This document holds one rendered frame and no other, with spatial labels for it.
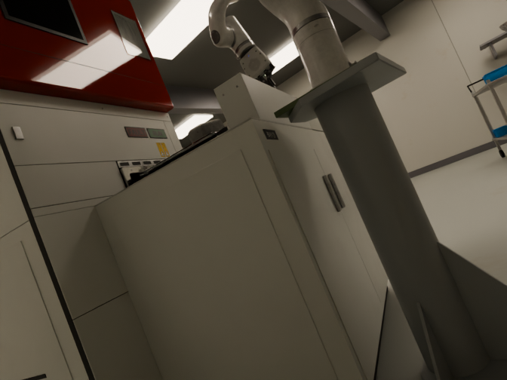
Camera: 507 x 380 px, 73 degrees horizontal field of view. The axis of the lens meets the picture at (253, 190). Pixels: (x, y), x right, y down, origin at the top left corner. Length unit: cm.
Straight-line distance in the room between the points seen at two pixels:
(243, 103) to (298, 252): 42
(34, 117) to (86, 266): 49
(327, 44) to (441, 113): 641
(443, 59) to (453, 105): 85
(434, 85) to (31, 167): 691
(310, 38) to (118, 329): 101
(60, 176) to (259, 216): 65
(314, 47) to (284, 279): 63
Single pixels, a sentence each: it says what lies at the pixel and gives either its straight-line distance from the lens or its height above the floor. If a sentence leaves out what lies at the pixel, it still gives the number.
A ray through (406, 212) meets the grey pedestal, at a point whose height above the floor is 44.
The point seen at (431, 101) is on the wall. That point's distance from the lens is 739.
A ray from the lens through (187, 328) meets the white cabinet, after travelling 111.
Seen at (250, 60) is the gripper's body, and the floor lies 113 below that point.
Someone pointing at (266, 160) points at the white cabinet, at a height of 70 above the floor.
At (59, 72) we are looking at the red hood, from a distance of 138.
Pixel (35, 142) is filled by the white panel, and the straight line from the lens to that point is 123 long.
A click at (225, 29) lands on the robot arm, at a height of 125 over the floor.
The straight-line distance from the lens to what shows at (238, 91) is 97.
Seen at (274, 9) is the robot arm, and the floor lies 112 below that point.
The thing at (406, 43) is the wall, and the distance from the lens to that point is 758.
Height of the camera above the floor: 60
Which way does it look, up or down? 3 degrees up
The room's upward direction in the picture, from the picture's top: 23 degrees counter-clockwise
